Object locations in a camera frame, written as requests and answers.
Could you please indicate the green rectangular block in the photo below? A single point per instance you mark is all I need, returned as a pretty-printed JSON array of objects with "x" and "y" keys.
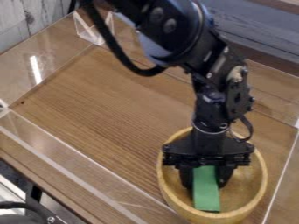
[{"x": 206, "y": 194}]

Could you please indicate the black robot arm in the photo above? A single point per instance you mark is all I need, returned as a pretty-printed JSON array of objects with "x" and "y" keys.
[{"x": 180, "y": 38}]

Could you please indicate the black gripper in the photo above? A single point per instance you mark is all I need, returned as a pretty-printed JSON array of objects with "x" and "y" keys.
[{"x": 205, "y": 146}]

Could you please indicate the brown wooden bowl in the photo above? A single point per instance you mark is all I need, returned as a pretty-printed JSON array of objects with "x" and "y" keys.
[{"x": 240, "y": 196}]

